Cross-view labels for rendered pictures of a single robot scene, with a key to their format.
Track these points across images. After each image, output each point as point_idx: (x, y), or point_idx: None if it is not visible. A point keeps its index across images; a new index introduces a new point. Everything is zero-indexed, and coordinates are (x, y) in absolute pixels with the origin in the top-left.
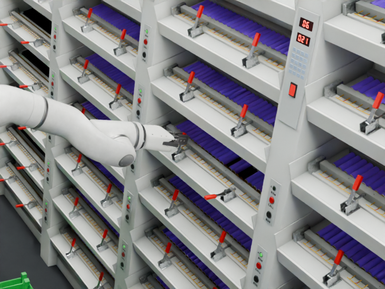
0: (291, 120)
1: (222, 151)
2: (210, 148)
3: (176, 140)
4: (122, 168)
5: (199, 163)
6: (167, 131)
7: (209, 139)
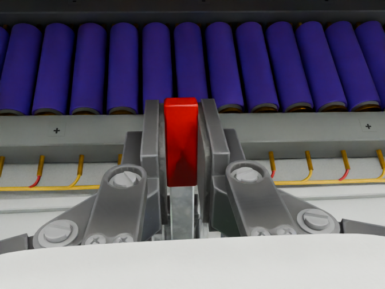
0: None
1: (326, 59)
2: (266, 84)
3: (333, 225)
4: None
5: (316, 188)
6: (102, 219)
7: (189, 51)
